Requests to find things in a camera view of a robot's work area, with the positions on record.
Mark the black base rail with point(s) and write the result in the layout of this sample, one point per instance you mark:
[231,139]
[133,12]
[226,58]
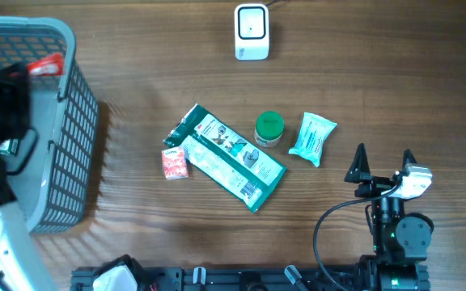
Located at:
[176,278]

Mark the mint toilet wipes pack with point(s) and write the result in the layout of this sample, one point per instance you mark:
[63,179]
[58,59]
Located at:
[311,138]

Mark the green white wipes packet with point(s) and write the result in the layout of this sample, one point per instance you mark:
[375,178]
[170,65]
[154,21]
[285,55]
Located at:
[228,158]

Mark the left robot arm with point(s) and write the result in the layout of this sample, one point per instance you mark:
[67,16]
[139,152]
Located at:
[21,267]

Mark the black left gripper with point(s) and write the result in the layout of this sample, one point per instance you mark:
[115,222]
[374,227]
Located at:
[12,82]

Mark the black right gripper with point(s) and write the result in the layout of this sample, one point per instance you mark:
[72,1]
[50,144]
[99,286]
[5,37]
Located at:
[359,172]

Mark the red tissue pack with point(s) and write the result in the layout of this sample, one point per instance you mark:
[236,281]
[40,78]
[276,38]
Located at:
[174,163]

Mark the grey plastic laundry basket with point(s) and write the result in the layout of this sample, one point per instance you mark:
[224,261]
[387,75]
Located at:
[52,188]

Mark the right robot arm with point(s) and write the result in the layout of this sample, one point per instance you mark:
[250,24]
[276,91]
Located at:
[400,239]

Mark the white barcode scanner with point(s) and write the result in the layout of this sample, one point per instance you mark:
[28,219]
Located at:
[252,32]

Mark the small black white box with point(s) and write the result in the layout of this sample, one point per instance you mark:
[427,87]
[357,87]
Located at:
[9,147]

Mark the red coffee stick sachet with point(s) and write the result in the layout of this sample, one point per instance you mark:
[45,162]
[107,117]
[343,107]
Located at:
[52,65]

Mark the green lid jar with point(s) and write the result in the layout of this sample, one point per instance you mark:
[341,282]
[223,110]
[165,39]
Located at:
[269,128]

